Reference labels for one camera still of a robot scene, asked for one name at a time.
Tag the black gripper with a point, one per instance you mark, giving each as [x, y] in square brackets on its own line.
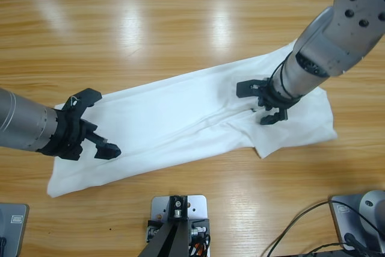
[66, 136]
[273, 99]

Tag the white t-shirt with black logo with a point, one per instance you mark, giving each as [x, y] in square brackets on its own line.
[180, 112]

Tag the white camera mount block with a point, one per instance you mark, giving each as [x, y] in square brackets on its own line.
[198, 206]

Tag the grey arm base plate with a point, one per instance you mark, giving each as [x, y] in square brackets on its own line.
[13, 233]
[343, 209]

